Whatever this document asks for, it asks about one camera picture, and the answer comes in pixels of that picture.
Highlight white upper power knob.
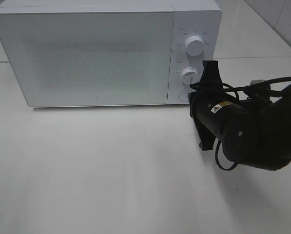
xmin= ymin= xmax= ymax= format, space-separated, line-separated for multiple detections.
xmin=185 ymin=35 xmax=204 ymax=57

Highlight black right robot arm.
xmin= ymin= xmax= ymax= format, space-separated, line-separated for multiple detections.
xmin=188 ymin=60 xmax=291 ymax=171

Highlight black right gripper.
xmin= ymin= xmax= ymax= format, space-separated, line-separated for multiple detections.
xmin=188 ymin=59 xmax=233 ymax=151

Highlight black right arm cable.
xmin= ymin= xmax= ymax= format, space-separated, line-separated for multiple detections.
xmin=189 ymin=76 xmax=291 ymax=171

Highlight round door release button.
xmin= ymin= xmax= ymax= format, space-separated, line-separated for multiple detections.
xmin=178 ymin=90 xmax=192 ymax=101

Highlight white adjacent table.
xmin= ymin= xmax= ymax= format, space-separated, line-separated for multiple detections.
xmin=213 ymin=0 xmax=291 ymax=59

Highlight white microwave oven body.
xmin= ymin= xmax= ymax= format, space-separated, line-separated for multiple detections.
xmin=0 ymin=0 xmax=222 ymax=107

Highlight white timer knob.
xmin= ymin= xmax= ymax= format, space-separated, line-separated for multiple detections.
xmin=181 ymin=67 xmax=199 ymax=85

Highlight white microwave door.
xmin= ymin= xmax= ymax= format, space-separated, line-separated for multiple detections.
xmin=0 ymin=12 xmax=173 ymax=107

